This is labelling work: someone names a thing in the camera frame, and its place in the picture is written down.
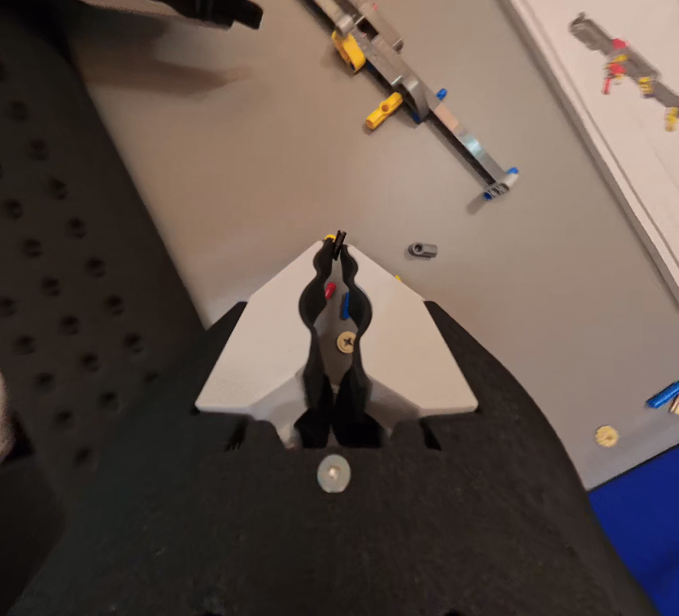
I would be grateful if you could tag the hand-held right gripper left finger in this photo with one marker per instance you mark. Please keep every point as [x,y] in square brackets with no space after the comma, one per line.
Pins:
[254,361]

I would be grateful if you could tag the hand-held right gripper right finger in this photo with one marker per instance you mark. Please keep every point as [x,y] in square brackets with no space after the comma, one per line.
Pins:
[414,361]

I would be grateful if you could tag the black lego pin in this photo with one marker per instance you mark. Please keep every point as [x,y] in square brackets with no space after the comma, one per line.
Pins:
[338,244]

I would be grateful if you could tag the red lego pin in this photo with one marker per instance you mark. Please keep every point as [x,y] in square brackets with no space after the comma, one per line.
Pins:
[330,290]

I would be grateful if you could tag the grey lego connector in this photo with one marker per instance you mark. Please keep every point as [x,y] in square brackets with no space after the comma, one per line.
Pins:
[423,249]

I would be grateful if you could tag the blue lego axle pin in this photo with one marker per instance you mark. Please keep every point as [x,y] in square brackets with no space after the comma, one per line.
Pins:
[663,396]

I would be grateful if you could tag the black perforated mat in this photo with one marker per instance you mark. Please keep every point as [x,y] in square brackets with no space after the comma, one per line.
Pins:
[53,229]

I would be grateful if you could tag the blue plastic bin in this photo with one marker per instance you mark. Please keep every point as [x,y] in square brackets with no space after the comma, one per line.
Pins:
[642,536]

